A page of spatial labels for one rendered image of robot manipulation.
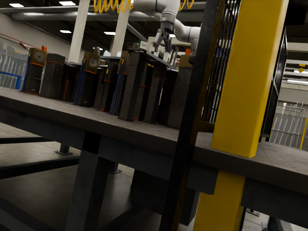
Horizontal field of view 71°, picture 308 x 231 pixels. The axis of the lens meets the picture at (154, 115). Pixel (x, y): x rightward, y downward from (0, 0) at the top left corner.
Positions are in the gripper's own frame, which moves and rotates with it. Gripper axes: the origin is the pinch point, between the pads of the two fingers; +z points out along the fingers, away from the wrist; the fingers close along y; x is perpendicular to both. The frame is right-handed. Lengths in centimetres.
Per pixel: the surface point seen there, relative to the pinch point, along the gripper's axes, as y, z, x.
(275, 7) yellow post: 53, 2, 66
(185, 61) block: 17.4, 6.2, 26.5
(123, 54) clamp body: 25.4, 6.1, -6.6
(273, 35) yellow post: 53, 9, 67
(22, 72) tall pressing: -339, -9, -921
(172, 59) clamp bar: -14.6, -2.8, -0.2
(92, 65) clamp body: 18.5, 12.0, -38.1
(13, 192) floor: 32, 108, -80
